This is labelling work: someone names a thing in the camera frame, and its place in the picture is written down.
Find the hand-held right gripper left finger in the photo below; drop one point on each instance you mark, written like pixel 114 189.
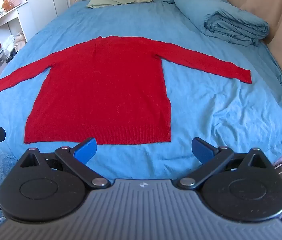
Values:
pixel 87 151

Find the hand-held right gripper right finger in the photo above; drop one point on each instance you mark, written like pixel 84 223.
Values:
pixel 201 150

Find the red knit sweater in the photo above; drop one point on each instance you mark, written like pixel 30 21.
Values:
pixel 101 92

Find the blue bed sheet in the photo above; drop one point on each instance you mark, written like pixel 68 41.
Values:
pixel 218 120

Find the white plastic bag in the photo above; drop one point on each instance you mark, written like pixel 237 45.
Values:
pixel 14 42

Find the orange toy figure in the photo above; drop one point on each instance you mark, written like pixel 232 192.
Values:
pixel 7 5

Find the blue bolster pillow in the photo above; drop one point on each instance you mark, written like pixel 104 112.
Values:
pixel 221 17

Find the white wardrobe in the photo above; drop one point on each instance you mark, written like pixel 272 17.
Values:
pixel 47 2

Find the beige curtain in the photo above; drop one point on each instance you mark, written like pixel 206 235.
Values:
pixel 268 2

